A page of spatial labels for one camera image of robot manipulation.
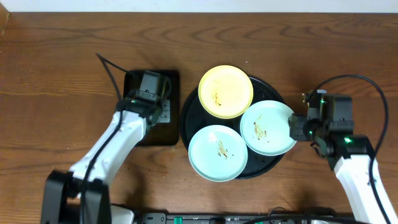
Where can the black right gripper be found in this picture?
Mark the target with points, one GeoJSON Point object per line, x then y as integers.
{"type": "Point", "coordinates": [296, 126]}

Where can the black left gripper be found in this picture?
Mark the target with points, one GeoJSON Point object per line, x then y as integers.
{"type": "Point", "coordinates": [165, 110]}

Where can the light green plate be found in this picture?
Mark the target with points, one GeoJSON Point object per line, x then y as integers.
{"type": "Point", "coordinates": [218, 153]}
{"type": "Point", "coordinates": [265, 129]}

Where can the light green plate front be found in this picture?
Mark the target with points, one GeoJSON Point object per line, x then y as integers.
{"type": "Point", "coordinates": [218, 153]}

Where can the yellow plate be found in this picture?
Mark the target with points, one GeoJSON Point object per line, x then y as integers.
{"type": "Point", "coordinates": [225, 91]}

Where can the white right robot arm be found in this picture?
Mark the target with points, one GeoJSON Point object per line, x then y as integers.
{"type": "Point", "coordinates": [352, 158]}

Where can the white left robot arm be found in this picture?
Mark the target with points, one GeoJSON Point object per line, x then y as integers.
{"type": "Point", "coordinates": [81, 194]}

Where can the black rectangular tray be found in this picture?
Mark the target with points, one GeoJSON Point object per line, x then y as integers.
{"type": "Point", "coordinates": [154, 95]}

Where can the black round tray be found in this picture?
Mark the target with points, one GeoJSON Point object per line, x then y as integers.
{"type": "Point", "coordinates": [194, 117]}

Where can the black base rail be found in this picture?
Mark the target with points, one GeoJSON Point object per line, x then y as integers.
{"type": "Point", "coordinates": [276, 215]}

